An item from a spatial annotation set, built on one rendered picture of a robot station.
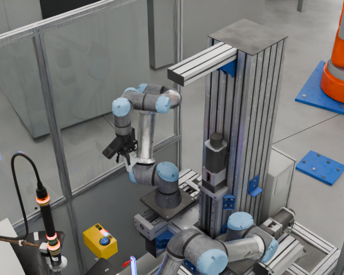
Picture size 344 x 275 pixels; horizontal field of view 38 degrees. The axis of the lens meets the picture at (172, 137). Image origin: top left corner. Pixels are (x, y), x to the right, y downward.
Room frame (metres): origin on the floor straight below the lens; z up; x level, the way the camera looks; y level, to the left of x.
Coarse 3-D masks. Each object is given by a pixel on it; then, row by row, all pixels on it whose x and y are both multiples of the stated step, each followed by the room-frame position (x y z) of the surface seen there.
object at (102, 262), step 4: (100, 260) 1.42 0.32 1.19; (104, 260) 1.42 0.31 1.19; (96, 264) 1.40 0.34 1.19; (100, 264) 1.40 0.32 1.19; (104, 264) 1.40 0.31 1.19; (108, 264) 1.40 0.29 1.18; (92, 268) 1.38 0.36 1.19; (96, 268) 1.38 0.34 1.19; (100, 268) 1.38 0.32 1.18; (104, 268) 1.38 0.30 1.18; (112, 268) 1.39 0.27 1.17; (88, 272) 1.36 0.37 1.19; (92, 272) 1.36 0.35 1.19; (96, 272) 1.36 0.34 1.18; (100, 272) 1.36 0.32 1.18; (104, 272) 1.36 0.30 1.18; (108, 272) 1.36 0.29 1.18; (112, 272) 1.37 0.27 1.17; (116, 272) 1.37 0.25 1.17
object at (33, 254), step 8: (32, 232) 1.36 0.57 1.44; (40, 232) 1.36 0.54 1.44; (56, 232) 1.37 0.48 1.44; (32, 240) 1.34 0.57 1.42; (40, 240) 1.34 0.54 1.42; (16, 248) 1.33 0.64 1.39; (24, 248) 1.32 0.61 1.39; (32, 248) 1.32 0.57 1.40; (24, 256) 1.30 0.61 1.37; (32, 256) 1.30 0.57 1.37; (40, 256) 1.29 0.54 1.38; (24, 264) 1.29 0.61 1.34; (32, 264) 1.28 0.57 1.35; (40, 264) 1.27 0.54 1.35; (48, 264) 1.27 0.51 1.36; (32, 272) 1.26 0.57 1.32; (40, 272) 1.25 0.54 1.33; (48, 272) 1.25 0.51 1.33
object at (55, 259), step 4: (40, 184) 1.19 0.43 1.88; (40, 188) 1.19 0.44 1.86; (44, 188) 1.20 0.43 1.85; (36, 192) 1.19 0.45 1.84; (40, 192) 1.19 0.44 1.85; (44, 192) 1.19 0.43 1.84; (40, 196) 1.18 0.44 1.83; (44, 196) 1.19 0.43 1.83; (60, 252) 1.20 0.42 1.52; (52, 256) 1.19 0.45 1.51; (56, 256) 1.18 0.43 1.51; (60, 256) 1.20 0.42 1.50; (52, 260) 1.19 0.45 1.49; (56, 260) 1.18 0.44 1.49; (60, 260) 1.19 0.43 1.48; (56, 264) 1.19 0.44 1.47; (60, 264) 1.19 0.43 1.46
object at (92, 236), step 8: (96, 224) 1.74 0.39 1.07; (88, 232) 1.68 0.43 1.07; (96, 232) 1.68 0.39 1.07; (104, 232) 1.68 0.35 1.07; (88, 240) 1.65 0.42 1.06; (96, 240) 1.64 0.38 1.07; (112, 240) 1.63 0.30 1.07; (96, 248) 1.60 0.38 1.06; (104, 248) 1.58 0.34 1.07; (112, 248) 1.61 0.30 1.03; (104, 256) 1.58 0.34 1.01
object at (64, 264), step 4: (40, 248) 1.20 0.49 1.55; (44, 248) 1.20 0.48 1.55; (44, 252) 1.19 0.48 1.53; (48, 252) 1.20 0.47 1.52; (48, 256) 1.19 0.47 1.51; (48, 260) 1.19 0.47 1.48; (64, 260) 1.21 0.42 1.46; (52, 264) 1.19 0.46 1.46; (64, 264) 1.19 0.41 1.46; (52, 268) 1.17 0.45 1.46; (56, 268) 1.17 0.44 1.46; (60, 268) 1.17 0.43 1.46
